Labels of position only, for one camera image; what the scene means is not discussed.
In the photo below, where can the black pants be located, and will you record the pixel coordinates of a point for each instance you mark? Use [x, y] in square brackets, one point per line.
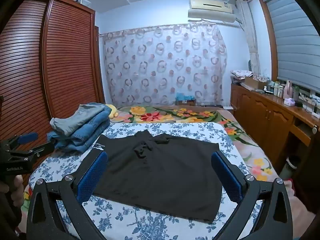
[162, 180]

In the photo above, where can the wooden cabinet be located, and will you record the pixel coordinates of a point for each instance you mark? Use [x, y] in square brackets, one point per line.
[260, 115]

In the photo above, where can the colourful floral blanket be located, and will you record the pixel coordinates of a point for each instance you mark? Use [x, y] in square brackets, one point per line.
[175, 115]

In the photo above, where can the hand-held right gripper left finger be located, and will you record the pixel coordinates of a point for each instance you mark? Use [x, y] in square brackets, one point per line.
[92, 178]

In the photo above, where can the blue jeans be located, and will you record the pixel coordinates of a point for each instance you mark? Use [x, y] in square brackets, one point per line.
[86, 136]

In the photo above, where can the person's left hand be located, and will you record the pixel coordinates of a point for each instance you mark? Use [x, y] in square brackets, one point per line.
[18, 190]

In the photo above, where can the yellow plush toy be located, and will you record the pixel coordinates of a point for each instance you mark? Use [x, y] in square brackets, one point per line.
[112, 111]

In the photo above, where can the folded floral cloth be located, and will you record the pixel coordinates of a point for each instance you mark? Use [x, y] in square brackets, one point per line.
[241, 74]

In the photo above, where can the white bottles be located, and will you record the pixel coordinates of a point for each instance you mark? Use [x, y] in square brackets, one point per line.
[278, 89]

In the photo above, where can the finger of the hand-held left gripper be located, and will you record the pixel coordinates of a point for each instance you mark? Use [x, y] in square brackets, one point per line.
[37, 150]
[27, 138]

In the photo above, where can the tied beige curtain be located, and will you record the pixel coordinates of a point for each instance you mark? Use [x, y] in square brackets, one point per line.
[250, 35]

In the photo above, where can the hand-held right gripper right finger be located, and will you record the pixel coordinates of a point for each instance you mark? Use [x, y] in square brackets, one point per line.
[226, 180]

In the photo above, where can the pink bottle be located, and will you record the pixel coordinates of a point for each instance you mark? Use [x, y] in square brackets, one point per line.
[289, 88]

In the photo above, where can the wooden slatted wardrobe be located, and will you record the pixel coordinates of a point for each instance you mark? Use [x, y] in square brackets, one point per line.
[65, 55]

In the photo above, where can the green bottle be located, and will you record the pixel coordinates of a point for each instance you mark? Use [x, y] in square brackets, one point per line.
[296, 93]

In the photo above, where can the cardboard box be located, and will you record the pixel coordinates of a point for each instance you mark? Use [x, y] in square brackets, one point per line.
[253, 83]

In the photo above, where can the circle patterned curtain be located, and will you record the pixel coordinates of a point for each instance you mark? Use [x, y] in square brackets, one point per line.
[165, 65]

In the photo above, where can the box with blue bag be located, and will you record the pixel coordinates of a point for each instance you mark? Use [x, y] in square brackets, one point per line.
[185, 98]

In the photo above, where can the purple tissue box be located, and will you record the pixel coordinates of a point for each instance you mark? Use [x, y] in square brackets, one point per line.
[289, 102]

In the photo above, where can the dark thermos flask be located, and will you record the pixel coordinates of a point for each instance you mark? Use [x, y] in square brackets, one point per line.
[290, 166]

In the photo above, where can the wall air conditioner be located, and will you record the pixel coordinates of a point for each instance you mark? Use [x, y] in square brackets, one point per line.
[212, 8]

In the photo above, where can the grey pants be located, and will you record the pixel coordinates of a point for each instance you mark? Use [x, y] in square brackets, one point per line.
[72, 121]

